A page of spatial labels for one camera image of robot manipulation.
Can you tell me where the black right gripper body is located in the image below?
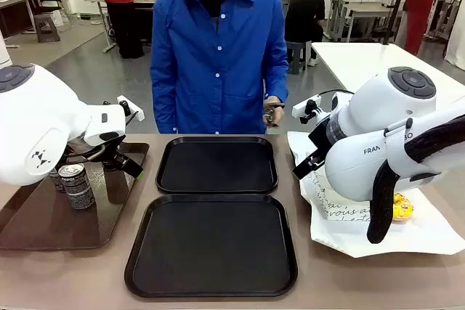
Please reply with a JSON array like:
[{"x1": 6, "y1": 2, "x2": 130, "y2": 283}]
[{"x1": 307, "y1": 117, "x2": 334, "y2": 159}]

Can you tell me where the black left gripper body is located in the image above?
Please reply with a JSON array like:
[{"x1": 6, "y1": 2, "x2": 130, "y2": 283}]
[{"x1": 66, "y1": 134, "x2": 127, "y2": 172}]

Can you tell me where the black Pepsi drink can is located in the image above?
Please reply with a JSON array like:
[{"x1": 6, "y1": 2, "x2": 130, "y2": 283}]
[
  {"x1": 49, "y1": 167, "x2": 67, "y2": 193},
  {"x1": 57, "y1": 162, "x2": 97, "y2": 211}
]

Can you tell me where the person's left forearm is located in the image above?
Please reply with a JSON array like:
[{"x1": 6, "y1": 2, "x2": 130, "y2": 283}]
[{"x1": 263, "y1": 65, "x2": 290, "y2": 102}]

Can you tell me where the person's right forearm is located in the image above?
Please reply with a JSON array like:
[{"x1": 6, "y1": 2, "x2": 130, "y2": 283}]
[{"x1": 150, "y1": 70, "x2": 179, "y2": 134}]

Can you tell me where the person's left hand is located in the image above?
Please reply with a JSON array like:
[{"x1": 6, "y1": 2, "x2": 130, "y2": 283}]
[{"x1": 262, "y1": 94, "x2": 287, "y2": 128}]

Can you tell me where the empty script-printed paper box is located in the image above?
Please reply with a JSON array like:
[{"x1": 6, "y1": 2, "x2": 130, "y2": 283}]
[{"x1": 321, "y1": 188, "x2": 372, "y2": 224}]

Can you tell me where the large white table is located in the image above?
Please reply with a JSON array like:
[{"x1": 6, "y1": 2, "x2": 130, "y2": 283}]
[{"x1": 311, "y1": 41, "x2": 465, "y2": 107}]

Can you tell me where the grey plastic stool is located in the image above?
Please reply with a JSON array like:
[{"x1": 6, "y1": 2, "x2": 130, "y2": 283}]
[{"x1": 286, "y1": 41, "x2": 312, "y2": 75}]

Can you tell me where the black plastic tray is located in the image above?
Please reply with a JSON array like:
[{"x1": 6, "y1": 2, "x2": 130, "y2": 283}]
[
  {"x1": 155, "y1": 136, "x2": 280, "y2": 195},
  {"x1": 124, "y1": 193, "x2": 299, "y2": 298}
]

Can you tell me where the brown plastic tray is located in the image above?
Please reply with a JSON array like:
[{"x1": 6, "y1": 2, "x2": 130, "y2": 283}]
[{"x1": 0, "y1": 142, "x2": 150, "y2": 252}]

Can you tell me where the yellow sprinkled donut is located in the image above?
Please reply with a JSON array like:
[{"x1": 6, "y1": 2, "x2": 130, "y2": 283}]
[{"x1": 391, "y1": 193, "x2": 415, "y2": 222}]

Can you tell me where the person in blue shirt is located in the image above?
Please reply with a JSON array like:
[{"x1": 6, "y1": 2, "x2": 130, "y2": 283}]
[{"x1": 150, "y1": 0, "x2": 290, "y2": 135}]

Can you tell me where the seated person in black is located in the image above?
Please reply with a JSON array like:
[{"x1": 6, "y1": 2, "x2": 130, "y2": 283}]
[{"x1": 284, "y1": 0, "x2": 326, "y2": 68}]

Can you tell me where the white background work table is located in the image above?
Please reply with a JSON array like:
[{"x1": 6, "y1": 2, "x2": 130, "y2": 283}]
[{"x1": 326, "y1": 0, "x2": 404, "y2": 43}]

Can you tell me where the white paper sheet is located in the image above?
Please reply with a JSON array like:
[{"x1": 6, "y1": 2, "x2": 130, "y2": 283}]
[{"x1": 286, "y1": 131, "x2": 465, "y2": 258}]

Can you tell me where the grey step stool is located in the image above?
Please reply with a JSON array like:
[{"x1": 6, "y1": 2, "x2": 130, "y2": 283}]
[{"x1": 34, "y1": 14, "x2": 62, "y2": 44}]

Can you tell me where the person in red top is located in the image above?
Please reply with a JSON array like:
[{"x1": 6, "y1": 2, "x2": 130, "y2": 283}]
[{"x1": 90, "y1": 0, "x2": 142, "y2": 60}]

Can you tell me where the black stand pole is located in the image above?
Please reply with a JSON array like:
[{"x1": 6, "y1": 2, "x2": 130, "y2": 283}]
[{"x1": 383, "y1": 0, "x2": 415, "y2": 46}]

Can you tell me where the grey background table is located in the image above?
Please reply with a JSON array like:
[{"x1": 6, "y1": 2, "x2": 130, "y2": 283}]
[{"x1": 84, "y1": 0, "x2": 157, "y2": 53}]

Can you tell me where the person in red dress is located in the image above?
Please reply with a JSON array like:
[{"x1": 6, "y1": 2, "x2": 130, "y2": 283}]
[{"x1": 395, "y1": 0, "x2": 440, "y2": 56}]

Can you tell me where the white cloth cover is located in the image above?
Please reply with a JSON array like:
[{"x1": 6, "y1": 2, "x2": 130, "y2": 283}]
[{"x1": 445, "y1": 0, "x2": 465, "y2": 70}]

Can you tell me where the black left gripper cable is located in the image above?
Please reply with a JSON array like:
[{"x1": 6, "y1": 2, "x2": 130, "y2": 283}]
[{"x1": 66, "y1": 144, "x2": 107, "y2": 165}]

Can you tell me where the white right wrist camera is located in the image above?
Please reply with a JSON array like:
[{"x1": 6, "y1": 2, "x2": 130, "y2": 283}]
[{"x1": 291, "y1": 94, "x2": 324, "y2": 125}]

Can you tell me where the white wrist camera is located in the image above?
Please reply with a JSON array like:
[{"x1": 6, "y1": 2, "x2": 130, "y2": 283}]
[
  {"x1": 291, "y1": 94, "x2": 324, "y2": 125},
  {"x1": 116, "y1": 94, "x2": 145, "y2": 122}
]

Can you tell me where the black right camera cable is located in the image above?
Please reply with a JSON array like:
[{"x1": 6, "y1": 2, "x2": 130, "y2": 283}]
[{"x1": 318, "y1": 88, "x2": 355, "y2": 99}]

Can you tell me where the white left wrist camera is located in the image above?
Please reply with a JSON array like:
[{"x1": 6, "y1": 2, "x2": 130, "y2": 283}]
[{"x1": 116, "y1": 94, "x2": 145, "y2": 122}]

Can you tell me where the white velcro strap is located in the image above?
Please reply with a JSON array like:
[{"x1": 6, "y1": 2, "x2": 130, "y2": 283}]
[{"x1": 384, "y1": 117, "x2": 419, "y2": 177}]

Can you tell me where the black cable sleeve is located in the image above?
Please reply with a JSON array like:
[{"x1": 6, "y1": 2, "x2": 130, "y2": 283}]
[{"x1": 365, "y1": 114, "x2": 465, "y2": 245}]

